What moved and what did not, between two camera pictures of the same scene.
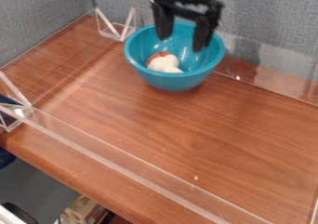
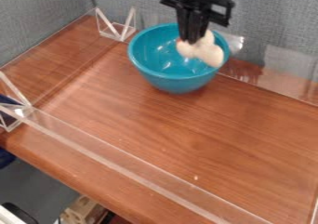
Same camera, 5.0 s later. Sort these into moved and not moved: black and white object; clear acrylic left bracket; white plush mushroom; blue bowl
Moved: white plush mushroom
Not moved: black and white object; clear acrylic left bracket; blue bowl
